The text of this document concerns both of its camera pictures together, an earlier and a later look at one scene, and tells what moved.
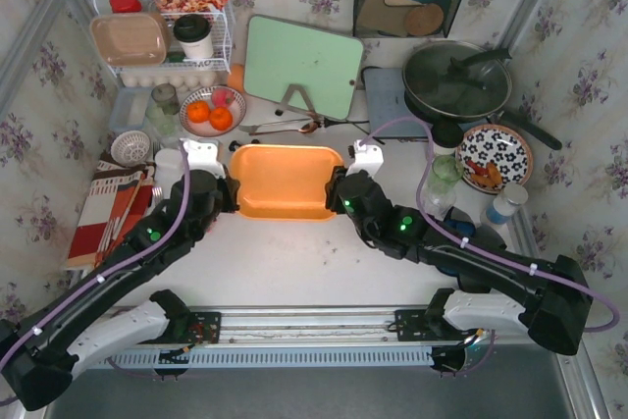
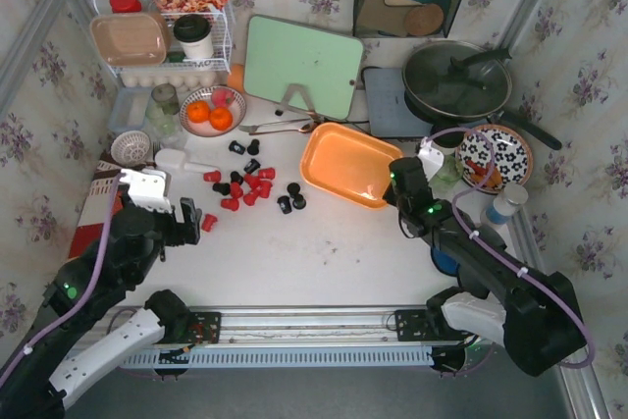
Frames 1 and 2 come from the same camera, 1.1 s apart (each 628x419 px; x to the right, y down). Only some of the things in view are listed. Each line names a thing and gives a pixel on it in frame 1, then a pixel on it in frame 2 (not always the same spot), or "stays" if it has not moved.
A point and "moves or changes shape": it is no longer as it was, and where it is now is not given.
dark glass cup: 165,96 stays
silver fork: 253,128 stays
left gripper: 228,191 → 182,225
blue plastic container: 130,108 stays
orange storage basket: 285,183 moves or changes shape
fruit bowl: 211,111 stays
